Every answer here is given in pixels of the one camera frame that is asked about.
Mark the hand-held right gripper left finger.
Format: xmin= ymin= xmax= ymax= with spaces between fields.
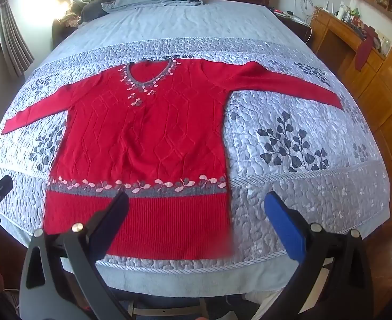
xmin=19 ymin=191 xmax=131 ymax=320

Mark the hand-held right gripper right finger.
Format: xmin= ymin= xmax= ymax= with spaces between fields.
xmin=264 ymin=191 xmax=375 ymax=320

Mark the red knitted sweater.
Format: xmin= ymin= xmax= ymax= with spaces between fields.
xmin=3 ymin=57 xmax=345 ymax=261

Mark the dark clothes pile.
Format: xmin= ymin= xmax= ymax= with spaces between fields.
xmin=69 ymin=0 xmax=124 ymax=25

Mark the grey quilted bedspread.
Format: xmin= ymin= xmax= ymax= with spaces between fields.
xmin=0 ymin=0 xmax=392 ymax=305

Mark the grey curtain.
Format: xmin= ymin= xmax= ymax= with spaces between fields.
xmin=0 ymin=0 xmax=35 ymax=80

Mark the wooden cabinet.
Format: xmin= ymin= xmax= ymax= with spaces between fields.
xmin=307 ymin=8 xmax=392 ymax=209

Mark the dark red hanging cloth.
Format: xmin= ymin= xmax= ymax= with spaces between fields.
xmin=355 ymin=24 xmax=381 ymax=72

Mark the dark nightstand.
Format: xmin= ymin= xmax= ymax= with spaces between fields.
xmin=269 ymin=5 xmax=314 ymax=45

